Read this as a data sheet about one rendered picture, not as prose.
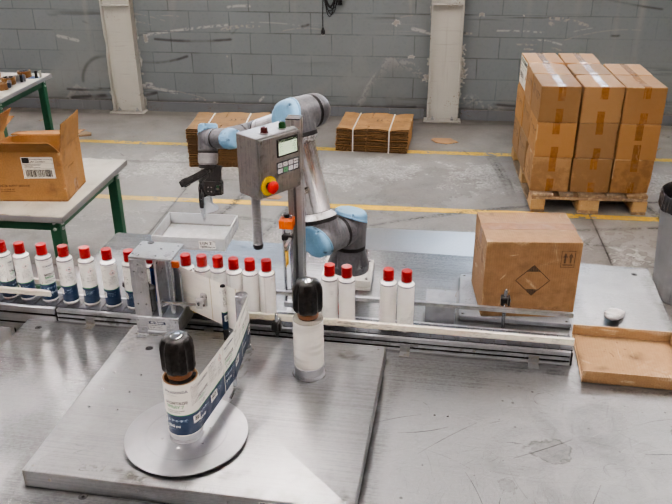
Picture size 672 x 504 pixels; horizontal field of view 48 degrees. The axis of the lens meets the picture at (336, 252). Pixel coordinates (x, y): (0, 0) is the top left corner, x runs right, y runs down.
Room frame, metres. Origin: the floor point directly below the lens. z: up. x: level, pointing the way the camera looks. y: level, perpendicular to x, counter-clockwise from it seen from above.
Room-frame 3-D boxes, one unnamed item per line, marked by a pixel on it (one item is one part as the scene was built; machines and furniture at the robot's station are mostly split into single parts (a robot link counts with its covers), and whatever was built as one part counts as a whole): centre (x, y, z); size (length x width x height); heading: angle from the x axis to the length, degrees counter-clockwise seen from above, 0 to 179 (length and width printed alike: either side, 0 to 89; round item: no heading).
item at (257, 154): (2.19, 0.20, 1.38); 0.17 x 0.10 x 0.19; 135
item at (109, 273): (2.19, 0.73, 0.98); 0.05 x 0.05 x 0.20
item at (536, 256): (2.27, -0.63, 0.99); 0.30 x 0.24 x 0.27; 88
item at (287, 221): (2.15, 0.16, 1.05); 0.10 x 0.04 x 0.33; 170
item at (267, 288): (2.11, 0.22, 0.98); 0.05 x 0.05 x 0.20
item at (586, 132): (5.57, -1.84, 0.45); 1.20 x 0.84 x 0.89; 175
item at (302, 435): (1.67, 0.30, 0.86); 0.80 x 0.67 x 0.05; 80
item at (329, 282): (2.07, 0.02, 0.98); 0.05 x 0.05 x 0.20
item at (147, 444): (1.52, 0.38, 0.89); 0.31 x 0.31 x 0.01
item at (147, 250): (2.06, 0.54, 1.14); 0.14 x 0.11 x 0.01; 80
